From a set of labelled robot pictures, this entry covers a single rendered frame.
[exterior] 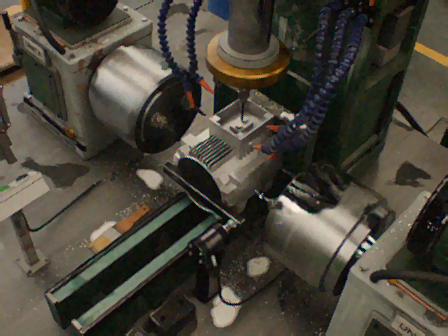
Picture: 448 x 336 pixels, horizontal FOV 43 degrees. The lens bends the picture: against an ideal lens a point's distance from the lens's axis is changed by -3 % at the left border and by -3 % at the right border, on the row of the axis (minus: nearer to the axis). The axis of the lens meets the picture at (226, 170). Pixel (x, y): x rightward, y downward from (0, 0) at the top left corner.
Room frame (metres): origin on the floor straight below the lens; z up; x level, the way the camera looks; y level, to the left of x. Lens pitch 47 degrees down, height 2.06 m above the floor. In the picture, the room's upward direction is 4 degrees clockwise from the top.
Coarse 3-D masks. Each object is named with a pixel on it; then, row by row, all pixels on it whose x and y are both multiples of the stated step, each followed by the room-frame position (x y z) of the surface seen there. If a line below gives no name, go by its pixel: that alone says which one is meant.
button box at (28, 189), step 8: (32, 176) 0.85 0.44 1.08; (40, 176) 0.85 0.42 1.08; (8, 184) 0.85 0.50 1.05; (16, 184) 0.83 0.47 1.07; (24, 184) 0.82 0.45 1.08; (32, 184) 0.83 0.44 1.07; (40, 184) 0.84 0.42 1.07; (8, 192) 0.79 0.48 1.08; (16, 192) 0.80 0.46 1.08; (24, 192) 0.81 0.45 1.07; (32, 192) 0.82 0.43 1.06; (40, 192) 0.83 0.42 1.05; (0, 200) 0.77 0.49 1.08; (8, 200) 0.78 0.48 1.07; (16, 200) 0.79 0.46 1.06; (24, 200) 0.80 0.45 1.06; (32, 200) 0.80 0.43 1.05; (0, 208) 0.76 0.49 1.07; (8, 208) 0.77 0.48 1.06; (16, 208) 0.78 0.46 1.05; (0, 216) 0.75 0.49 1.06; (8, 216) 0.76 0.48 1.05
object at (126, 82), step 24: (120, 48) 1.25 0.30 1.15; (144, 48) 1.25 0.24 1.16; (96, 72) 1.19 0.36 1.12; (120, 72) 1.16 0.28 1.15; (144, 72) 1.14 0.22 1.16; (168, 72) 1.15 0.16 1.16; (96, 96) 1.14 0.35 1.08; (120, 96) 1.10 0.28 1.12; (144, 96) 1.08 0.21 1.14; (168, 96) 1.12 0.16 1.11; (192, 96) 1.19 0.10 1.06; (120, 120) 1.07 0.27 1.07; (144, 120) 1.06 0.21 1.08; (168, 120) 1.12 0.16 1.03; (192, 120) 1.19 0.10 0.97; (144, 144) 1.06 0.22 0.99; (168, 144) 1.12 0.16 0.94
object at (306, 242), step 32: (320, 160) 0.89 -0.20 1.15; (256, 192) 0.86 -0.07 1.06; (288, 192) 0.80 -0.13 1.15; (320, 192) 0.79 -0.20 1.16; (352, 192) 0.79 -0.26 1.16; (288, 224) 0.74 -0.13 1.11; (320, 224) 0.72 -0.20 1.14; (352, 224) 0.72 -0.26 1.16; (384, 224) 0.77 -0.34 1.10; (288, 256) 0.71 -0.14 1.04; (320, 256) 0.68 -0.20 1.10; (352, 256) 0.67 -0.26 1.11; (320, 288) 0.66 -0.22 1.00
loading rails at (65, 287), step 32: (160, 224) 0.86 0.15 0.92; (192, 224) 0.94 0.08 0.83; (224, 224) 0.88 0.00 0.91; (96, 256) 0.75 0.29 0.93; (128, 256) 0.78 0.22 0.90; (160, 256) 0.77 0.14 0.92; (64, 288) 0.66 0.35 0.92; (96, 288) 0.70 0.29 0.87; (128, 288) 0.68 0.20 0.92; (160, 288) 0.72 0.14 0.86; (64, 320) 0.62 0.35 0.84; (96, 320) 0.58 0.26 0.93; (128, 320) 0.64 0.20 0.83
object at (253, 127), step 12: (228, 108) 1.05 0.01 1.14; (240, 108) 1.08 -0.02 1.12; (252, 108) 1.07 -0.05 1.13; (216, 120) 1.00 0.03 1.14; (228, 120) 1.04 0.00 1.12; (240, 120) 1.03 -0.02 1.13; (252, 120) 1.04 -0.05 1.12; (264, 120) 1.03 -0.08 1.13; (216, 132) 0.99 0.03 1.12; (228, 132) 0.97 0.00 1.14; (240, 132) 0.97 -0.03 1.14; (252, 132) 0.97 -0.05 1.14; (264, 132) 1.01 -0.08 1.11; (228, 144) 0.97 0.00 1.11; (240, 144) 0.95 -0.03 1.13; (252, 144) 0.98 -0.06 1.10; (240, 156) 0.95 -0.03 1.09
